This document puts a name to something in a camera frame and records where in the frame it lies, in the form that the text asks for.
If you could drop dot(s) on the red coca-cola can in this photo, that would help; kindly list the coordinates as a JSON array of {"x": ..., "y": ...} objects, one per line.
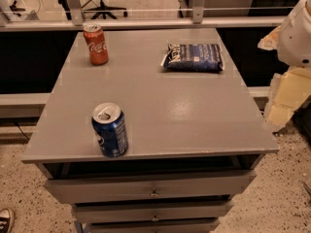
[{"x": 95, "y": 41}]

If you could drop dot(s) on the top grey drawer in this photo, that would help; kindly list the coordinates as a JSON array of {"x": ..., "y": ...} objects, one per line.
[{"x": 150, "y": 186}]

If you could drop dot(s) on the middle grey drawer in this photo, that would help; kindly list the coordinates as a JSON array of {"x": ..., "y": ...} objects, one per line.
[{"x": 152, "y": 211}]

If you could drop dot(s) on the metal railing frame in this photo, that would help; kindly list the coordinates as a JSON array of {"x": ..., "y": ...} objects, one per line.
[{"x": 61, "y": 15}]

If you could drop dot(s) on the grey drawer cabinet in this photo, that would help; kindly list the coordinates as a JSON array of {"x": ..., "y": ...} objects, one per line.
[{"x": 176, "y": 122}]

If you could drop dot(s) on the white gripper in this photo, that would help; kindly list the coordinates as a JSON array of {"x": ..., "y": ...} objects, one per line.
[{"x": 295, "y": 41}]

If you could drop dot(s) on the blue chip bag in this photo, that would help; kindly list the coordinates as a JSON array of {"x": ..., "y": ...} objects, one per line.
[{"x": 193, "y": 58}]

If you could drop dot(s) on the black white sneaker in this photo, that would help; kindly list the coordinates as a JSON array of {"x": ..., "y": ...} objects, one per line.
[{"x": 7, "y": 220}]

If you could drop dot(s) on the grey drawer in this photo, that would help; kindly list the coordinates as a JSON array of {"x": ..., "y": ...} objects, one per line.
[
  {"x": 152, "y": 211},
  {"x": 201, "y": 225},
  {"x": 150, "y": 186}
]

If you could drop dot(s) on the blue pepsi can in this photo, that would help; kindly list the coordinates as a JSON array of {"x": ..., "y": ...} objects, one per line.
[{"x": 109, "y": 127}]

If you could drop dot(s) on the bottom grey drawer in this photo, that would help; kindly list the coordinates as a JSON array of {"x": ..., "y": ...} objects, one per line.
[{"x": 201, "y": 225}]

